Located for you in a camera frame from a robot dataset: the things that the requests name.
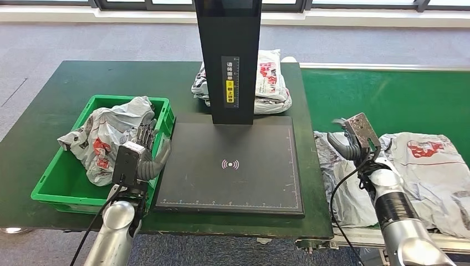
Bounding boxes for black yellow ruler sticker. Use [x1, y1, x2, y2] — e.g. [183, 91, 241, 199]
[221, 56, 240, 109]

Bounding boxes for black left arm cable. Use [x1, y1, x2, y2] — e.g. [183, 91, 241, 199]
[69, 176, 126, 266]

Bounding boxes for white window sill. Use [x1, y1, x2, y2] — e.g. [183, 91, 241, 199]
[0, 3, 470, 29]

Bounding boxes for grey parcel bag faded print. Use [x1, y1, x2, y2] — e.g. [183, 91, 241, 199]
[314, 130, 379, 228]

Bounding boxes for white parcel bag black stripes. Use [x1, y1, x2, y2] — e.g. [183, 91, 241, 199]
[191, 62, 211, 107]

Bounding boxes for dark green table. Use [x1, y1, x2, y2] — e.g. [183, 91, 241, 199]
[0, 60, 335, 240]

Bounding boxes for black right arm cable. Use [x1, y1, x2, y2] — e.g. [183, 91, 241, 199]
[329, 146, 382, 266]

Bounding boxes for green conveyor belt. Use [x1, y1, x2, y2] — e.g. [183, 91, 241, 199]
[300, 68, 470, 236]

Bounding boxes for grey parcel bag red logo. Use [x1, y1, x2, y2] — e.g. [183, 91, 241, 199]
[378, 132, 470, 239]

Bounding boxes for grey red-print parcel bag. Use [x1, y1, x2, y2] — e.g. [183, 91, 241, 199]
[57, 96, 157, 187]

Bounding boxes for green plastic crate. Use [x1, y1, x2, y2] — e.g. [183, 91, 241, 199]
[30, 94, 176, 216]

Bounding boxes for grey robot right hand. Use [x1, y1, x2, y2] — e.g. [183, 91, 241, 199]
[326, 118, 354, 156]

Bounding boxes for black inbound scanner machine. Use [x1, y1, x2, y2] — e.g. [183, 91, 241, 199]
[154, 0, 305, 218]

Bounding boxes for dark window frame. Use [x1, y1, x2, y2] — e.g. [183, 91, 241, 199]
[0, 0, 470, 13]

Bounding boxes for white parcel bag red pictures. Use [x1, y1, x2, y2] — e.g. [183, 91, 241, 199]
[256, 49, 289, 104]

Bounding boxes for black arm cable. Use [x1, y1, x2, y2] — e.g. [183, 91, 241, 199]
[329, 146, 382, 266]
[69, 176, 126, 266]

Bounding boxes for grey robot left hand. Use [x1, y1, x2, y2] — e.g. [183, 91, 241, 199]
[136, 118, 172, 166]

